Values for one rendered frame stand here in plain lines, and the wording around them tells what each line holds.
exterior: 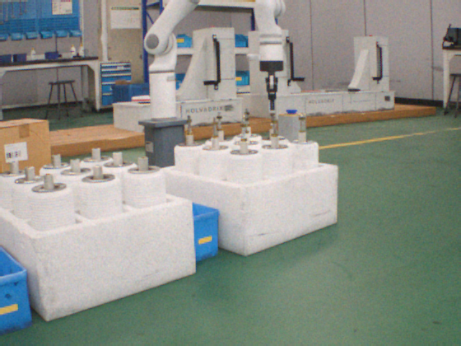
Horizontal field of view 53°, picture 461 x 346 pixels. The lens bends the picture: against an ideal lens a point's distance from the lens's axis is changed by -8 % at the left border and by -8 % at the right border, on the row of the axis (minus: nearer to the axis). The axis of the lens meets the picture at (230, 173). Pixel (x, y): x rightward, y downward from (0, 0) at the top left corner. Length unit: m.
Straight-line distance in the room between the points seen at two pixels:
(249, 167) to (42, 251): 0.59
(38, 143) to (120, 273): 1.22
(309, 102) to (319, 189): 2.76
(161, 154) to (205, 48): 2.10
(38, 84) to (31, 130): 7.46
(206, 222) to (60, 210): 0.41
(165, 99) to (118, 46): 5.98
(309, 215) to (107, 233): 0.64
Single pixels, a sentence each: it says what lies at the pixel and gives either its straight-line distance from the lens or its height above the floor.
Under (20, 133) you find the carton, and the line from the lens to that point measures 2.18.
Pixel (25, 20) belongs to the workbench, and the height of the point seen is 1.37.
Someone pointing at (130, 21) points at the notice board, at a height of 1.31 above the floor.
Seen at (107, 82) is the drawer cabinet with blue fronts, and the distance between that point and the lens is 6.82.
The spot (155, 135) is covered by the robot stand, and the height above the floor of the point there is 0.25.
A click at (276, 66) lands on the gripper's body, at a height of 0.48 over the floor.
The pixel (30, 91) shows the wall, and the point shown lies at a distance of 9.62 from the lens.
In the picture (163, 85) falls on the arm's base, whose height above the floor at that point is 0.43.
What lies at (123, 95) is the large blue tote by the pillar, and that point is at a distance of 5.95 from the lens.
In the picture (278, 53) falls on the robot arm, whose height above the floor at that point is 0.52.
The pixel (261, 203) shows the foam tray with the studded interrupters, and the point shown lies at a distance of 1.30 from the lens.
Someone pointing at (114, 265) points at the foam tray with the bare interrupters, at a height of 0.08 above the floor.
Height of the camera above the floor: 0.47
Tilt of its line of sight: 12 degrees down
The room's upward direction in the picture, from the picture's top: 2 degrees counter-clockwise
